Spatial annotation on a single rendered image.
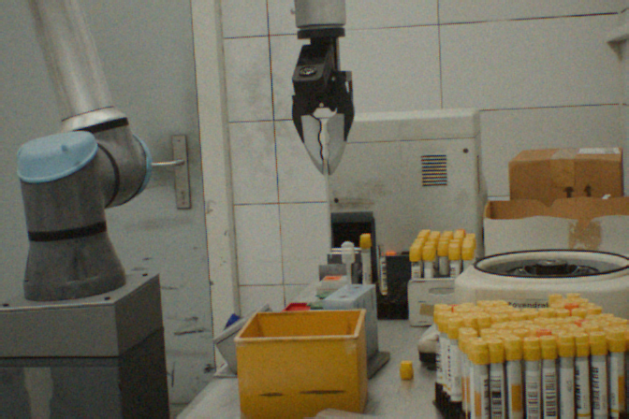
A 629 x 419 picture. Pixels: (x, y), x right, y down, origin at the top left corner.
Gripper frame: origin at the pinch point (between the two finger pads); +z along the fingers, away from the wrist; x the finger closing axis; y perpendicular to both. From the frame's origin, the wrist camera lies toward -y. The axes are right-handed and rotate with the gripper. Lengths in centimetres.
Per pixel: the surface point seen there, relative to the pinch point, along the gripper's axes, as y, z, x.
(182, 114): 164, -5, 74
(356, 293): -22.9, 14.4, -7.0
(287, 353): -45.9, 16.2, -3.0
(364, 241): 17.6, 14.0, -2.5
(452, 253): 1.5, 13.8, -17.8
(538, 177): 75, 10, -32
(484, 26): 170, -26, -19
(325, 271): 21.2, 19.5, 5.0
